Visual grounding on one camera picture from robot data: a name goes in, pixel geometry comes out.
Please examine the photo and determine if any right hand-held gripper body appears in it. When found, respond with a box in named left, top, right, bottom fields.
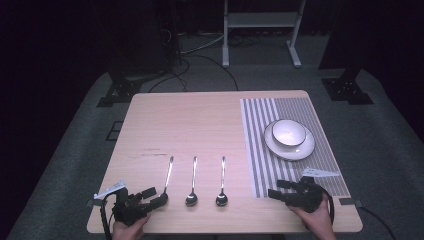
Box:
left=286, top=167, right=340, bottom=214

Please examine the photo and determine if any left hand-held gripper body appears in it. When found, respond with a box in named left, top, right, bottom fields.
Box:
left=93, top=180, right=151, bottom=226

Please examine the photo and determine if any metal spoon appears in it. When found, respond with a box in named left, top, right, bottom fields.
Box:
left=185, top=155, right=199, bottom=208
left=162, top=155, right=175, bottom=198
left=215, top=155, right=229, bottom=207

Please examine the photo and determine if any person's left hand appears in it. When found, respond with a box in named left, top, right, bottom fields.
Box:
left=111, top=214, right=151, bottom=240

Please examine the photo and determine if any person's right hand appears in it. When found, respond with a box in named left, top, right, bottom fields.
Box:
left=288, top=194, right=336, bottom=240

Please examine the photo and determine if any white plate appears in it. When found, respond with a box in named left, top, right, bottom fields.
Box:
left=263, top=120, right=316, bottom=162

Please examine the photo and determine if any grey striped placemat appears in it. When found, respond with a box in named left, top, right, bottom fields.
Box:
left=239, top=97, right=351, bottom=199

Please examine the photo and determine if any white bowl with dark rim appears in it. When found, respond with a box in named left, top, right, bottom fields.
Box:
left=271, top=119, right=308, bottom=148

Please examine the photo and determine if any black stand base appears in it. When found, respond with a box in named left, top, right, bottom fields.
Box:
left=321, top=68, right=375, bottom=106
left=96, top=70, right=143, bottom=108

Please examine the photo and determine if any white metal stand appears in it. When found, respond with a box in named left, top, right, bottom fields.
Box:
left=221, top=0, right=307, bottom=69

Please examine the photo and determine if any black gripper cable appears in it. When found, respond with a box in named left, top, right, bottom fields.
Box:
left=99, top=192, right=118, bottom=240
left=318, top=187, right=336, bottom=224

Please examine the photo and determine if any black floor cable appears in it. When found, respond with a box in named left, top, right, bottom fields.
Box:
left=147, top=54, right=240, bottom=93
left=358, top=205, right=398, bottom=240

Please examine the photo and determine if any white floor cable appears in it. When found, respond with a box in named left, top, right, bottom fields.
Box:
left=179, top=32, right=225, bottom=55

